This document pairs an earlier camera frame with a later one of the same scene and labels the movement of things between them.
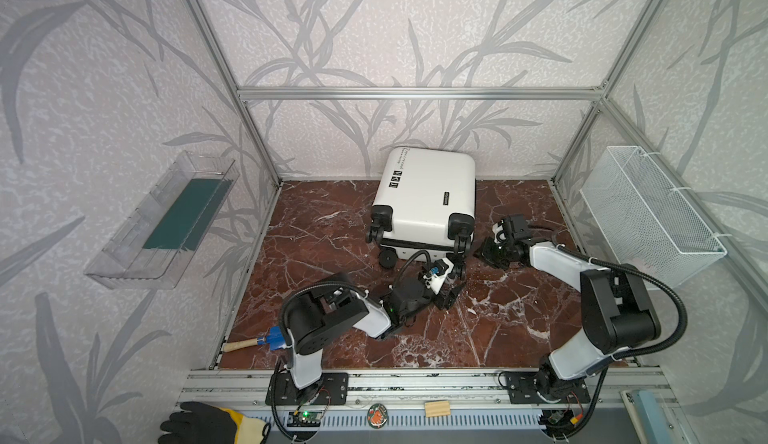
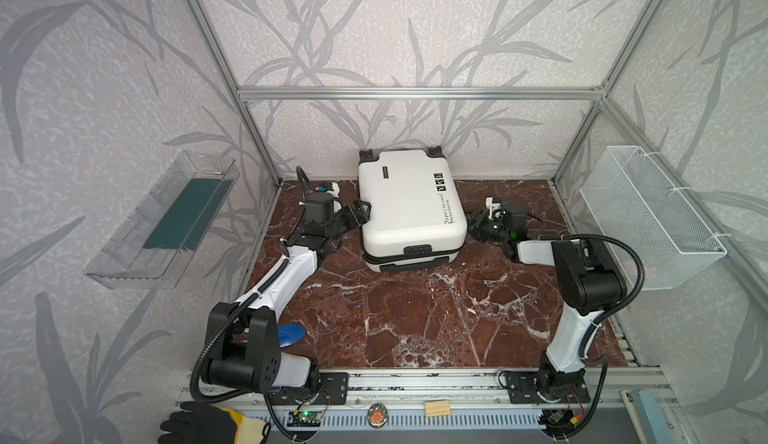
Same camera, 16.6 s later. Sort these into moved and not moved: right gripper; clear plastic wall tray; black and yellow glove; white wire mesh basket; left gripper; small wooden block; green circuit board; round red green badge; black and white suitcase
Moved: black and white suitcase; left gripper; right gripper
Not moved: white wire mesh basket; black and yellow glove; round red green badge; small wooden block; clear plastic wall tray; green circuit board
